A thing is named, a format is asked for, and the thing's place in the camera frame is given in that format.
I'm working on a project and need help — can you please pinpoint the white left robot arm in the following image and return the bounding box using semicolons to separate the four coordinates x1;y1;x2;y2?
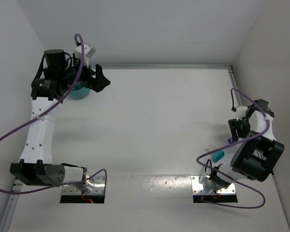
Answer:
10;49;111;187

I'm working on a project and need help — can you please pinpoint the teal divided round container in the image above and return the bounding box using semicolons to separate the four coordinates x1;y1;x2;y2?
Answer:
69;84;90;100

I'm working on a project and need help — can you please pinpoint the teal long lego brick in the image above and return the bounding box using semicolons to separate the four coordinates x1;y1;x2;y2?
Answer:
211;150;225;163

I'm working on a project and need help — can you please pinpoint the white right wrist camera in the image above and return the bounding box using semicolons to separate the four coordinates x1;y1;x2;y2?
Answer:
232;106;247;120

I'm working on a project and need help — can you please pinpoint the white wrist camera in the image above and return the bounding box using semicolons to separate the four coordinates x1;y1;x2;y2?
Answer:
232;106;247;120
74;43;96;68

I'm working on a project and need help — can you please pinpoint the aluminium frame rail back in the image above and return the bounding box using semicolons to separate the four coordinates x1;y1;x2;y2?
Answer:
102;64;232;70

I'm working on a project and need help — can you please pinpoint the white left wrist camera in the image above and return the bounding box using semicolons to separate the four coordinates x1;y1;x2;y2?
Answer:
74;43;96;68

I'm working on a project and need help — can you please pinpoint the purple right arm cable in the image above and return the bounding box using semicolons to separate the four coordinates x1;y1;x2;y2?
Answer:
196;88;271;209

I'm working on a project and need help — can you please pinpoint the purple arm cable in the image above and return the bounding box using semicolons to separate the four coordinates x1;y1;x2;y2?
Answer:
196;88;271;209
0;33;107;195

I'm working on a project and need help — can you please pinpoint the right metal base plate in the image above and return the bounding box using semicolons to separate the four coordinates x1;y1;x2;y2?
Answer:
190;175;236;196

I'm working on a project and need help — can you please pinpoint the metal base plate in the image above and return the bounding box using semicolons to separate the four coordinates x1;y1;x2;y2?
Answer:
190;175;236;196
61;175;105;196

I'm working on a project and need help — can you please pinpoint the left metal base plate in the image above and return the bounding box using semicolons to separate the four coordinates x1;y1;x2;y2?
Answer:
61;175;105;196

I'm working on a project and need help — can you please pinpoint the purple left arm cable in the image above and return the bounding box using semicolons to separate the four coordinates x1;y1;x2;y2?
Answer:
0;33;107;195

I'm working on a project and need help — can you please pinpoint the aluminium frame rail left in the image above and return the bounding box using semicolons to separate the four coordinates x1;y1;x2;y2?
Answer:
0;178;23;232

